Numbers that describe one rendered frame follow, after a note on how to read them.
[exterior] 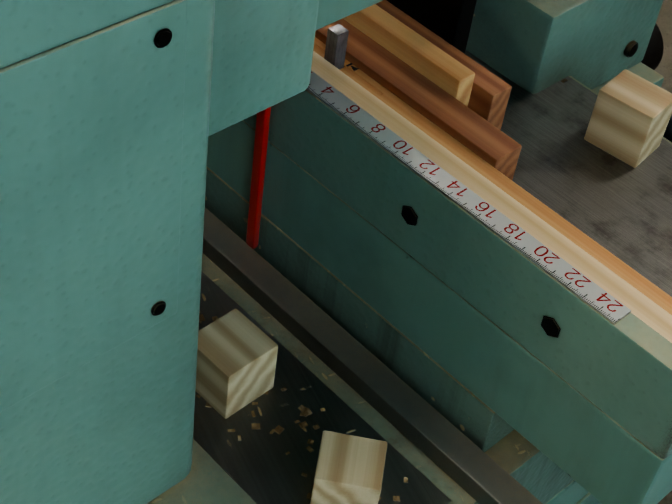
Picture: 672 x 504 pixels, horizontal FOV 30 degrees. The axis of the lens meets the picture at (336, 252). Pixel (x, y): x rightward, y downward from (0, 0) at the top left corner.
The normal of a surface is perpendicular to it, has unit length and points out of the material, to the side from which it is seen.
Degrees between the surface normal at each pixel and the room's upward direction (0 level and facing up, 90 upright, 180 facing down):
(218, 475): 0
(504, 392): 90
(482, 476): 0
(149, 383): 90
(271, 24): 90
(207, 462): 0
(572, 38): 90
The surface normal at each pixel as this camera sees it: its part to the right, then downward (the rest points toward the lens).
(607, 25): 0.68, 0.57
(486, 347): -0.73, 0.42
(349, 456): 0.11, -0.71
